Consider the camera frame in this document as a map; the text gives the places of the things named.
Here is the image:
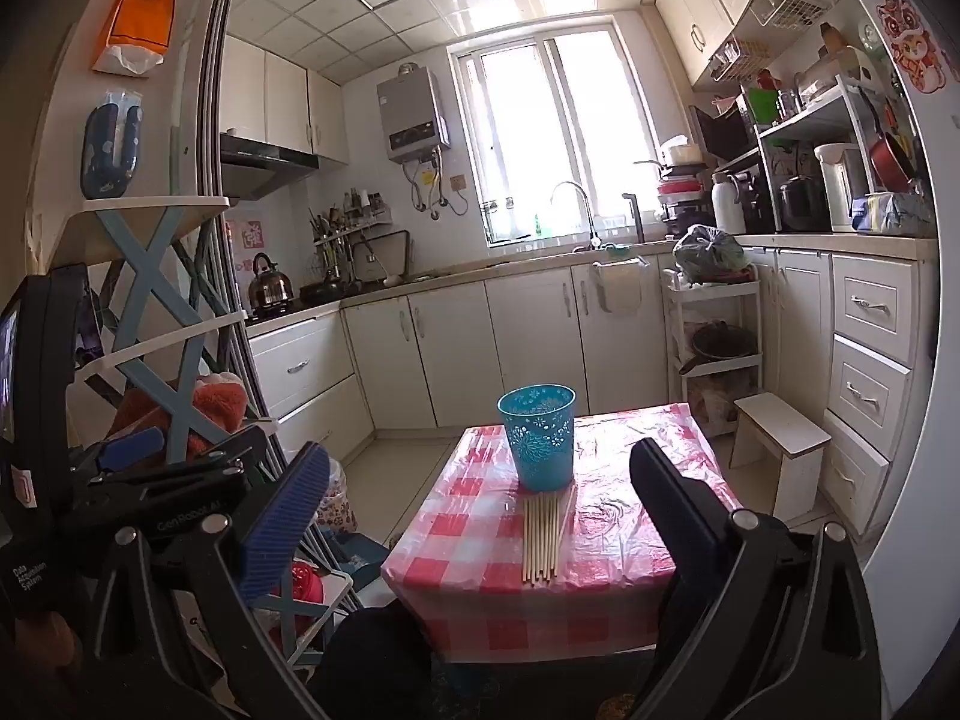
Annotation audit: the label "white refrigerator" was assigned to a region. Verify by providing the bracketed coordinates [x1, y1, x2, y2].
[847, 0, 960, 698]

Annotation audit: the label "orange plush towel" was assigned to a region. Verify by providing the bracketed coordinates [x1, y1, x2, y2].
[109, 371, 248, 466]

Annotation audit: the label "blue wrapped package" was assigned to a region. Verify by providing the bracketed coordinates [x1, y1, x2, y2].
[851, 191, 935, 236]

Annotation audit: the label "white shelf with blue braces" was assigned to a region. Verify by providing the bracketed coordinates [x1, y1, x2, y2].
[52, 195, 353, 668]

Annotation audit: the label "cartoon tiger sticker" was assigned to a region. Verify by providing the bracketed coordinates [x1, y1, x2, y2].
[876, 0, 960, 95]

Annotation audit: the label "white storage cart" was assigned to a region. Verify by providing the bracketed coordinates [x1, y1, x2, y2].
[660, 266, 764, 436]

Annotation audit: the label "white wall cabinets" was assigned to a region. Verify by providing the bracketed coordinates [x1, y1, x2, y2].
[654, 0, 796, 87]
[220, 34, 351, 166]

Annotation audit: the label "orange paper bag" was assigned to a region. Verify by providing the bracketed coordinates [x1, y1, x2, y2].
[91, 0, 177, 78]

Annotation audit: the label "white electric water pot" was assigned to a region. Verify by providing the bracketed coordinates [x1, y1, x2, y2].
[814, 142, 871, 233]

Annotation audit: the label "white thermos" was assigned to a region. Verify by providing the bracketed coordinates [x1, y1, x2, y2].
[709, 171, 747, 236]

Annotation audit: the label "white wooden stool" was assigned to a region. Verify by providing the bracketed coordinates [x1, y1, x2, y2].
[730, 392, 833, 517]

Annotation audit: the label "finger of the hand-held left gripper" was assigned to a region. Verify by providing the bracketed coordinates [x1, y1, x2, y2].
[71, 424, 272, 563]
[71, 426, 167, 475]

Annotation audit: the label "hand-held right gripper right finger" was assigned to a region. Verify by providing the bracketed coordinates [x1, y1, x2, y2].
[628, 437, 882, 720]

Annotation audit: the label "black wok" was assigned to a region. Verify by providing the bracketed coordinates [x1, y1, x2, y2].
[679, 322, 757, 376]

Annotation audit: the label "row of wooden chopsticks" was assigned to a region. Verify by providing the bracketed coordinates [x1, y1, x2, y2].
[521, 481, 578, 587]

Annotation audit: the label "wall utensil rack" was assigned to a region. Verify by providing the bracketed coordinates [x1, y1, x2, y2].
[307, 187, 395, 282]

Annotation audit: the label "red saucepan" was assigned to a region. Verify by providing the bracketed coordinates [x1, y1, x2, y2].
[859, 86, 917, 194]

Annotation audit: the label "white countertop rack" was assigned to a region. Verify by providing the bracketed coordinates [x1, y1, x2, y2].
[712, 79, 912, 235]

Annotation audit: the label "blue perforated plastic bin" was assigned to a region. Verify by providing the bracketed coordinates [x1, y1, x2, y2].
[497, 384, 577, 494]

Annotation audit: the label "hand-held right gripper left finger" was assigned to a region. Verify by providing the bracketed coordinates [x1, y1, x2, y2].
[90, 444, 332, 720]

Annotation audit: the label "white base cabinets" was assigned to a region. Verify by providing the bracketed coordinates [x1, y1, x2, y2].
[244, 234, 940, 541]

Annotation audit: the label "white framed window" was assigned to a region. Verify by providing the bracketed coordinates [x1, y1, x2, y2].
[448, 15, 695, 247]

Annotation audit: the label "red wall sticker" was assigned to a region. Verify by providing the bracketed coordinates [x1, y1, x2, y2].
[225, 220, 265, 275]

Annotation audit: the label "red checkered tablecloth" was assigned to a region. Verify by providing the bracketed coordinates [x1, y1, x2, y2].
[381, 403, 743, 665]

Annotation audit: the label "grey wall water heater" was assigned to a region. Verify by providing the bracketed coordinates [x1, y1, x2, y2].
[376, 66, 452, 163]

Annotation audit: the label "red plastic container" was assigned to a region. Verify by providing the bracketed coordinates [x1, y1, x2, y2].
[289, 559, 325, 608]

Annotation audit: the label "black cooking pot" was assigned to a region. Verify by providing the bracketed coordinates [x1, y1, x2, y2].
[776, 175, 830, 233]

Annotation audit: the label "black frying pan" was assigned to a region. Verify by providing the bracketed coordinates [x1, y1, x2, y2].
[300, 277, 365, 305]

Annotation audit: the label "green plastic bag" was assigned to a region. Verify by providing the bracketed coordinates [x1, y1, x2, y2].
[673, 225, 752, 284]

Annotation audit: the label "white tray with black rim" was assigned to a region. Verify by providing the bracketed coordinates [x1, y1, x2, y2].
[352, 231, 412, 282]

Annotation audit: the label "black range hood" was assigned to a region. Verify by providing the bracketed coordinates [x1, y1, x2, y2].
[220, 131, 321, 202]

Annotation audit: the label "steel kettle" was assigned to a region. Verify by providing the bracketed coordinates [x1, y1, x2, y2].
[247, 253, 295, 310]

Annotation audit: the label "curved chrome faucet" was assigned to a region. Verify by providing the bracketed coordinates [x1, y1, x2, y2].
[550, 181, 603, 250]

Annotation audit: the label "white hanging towel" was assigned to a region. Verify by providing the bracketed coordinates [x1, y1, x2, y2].
[592, 259, 650, 314]

